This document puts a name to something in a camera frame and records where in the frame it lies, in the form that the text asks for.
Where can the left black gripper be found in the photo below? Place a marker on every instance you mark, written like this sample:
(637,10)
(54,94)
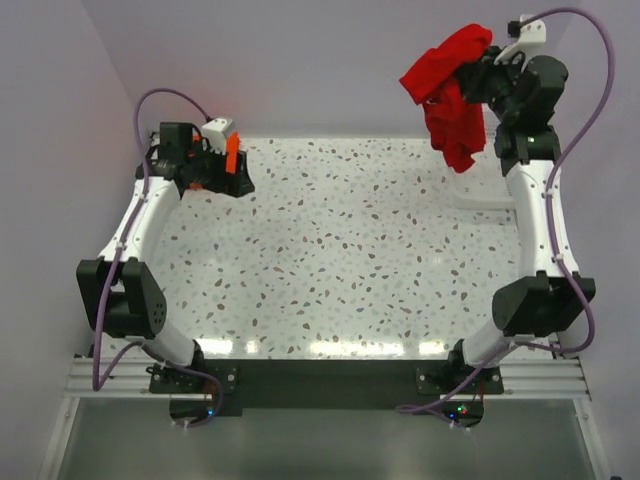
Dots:
(234,185)

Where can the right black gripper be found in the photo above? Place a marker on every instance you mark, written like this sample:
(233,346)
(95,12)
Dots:
(471,76)

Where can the red t shirt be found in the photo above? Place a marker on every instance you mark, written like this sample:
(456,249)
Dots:
(456,127)

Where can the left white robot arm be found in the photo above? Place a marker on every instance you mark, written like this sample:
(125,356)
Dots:
(121,297)

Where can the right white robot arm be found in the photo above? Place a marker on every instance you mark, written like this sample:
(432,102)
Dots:
(550,292)

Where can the folded orange t shirt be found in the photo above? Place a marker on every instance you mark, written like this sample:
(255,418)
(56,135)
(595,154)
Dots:
(232,150)

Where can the white plastic basket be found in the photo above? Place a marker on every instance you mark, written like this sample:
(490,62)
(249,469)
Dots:
(482,187)

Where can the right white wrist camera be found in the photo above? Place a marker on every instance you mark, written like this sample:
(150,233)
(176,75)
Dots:
(527,34)

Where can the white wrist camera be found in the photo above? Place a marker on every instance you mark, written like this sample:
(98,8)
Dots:
(217,131)
(527,34)

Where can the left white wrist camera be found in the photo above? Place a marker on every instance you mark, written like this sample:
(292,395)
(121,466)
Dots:
(217,131)

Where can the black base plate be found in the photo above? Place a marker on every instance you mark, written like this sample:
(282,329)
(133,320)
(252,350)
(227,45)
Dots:
(306,384)

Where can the aluminium rail frame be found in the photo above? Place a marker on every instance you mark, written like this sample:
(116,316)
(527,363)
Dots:
(529,379)

